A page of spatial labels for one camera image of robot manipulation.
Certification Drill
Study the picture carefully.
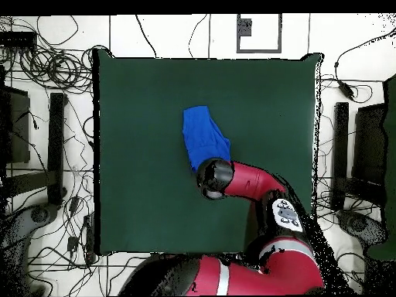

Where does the blue laundry garment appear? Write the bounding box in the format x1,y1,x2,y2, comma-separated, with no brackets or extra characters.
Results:
182,105,232,173

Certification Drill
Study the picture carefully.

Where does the flat black box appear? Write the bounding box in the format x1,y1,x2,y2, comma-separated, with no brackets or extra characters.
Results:
0,31,37,49

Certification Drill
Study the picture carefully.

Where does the dark green table cloth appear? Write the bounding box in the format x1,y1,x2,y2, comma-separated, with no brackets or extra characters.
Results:
92,48,324,256

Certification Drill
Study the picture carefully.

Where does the black power strip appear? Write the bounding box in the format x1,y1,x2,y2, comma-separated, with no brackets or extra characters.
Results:
83,213,96,264

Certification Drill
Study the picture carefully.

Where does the black power adapter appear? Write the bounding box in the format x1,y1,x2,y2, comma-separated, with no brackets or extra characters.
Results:
337,80,356,101

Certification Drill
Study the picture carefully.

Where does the grey chair base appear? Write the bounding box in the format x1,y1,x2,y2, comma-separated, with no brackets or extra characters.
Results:
0,202,61,248
335,208,389,248

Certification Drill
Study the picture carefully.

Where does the black monitor box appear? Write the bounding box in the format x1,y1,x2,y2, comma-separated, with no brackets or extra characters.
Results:
0,84,32,165
351,103,387,186

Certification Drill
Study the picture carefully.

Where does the green cloth covered table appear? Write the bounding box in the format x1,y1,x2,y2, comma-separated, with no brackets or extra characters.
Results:
366,73,396,261

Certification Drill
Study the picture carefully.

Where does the grey floor frame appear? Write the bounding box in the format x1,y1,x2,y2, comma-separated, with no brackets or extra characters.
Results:
236,13,283,54

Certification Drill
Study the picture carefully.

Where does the coil of black cables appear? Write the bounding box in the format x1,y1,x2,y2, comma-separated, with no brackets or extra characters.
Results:
18,43,95,94

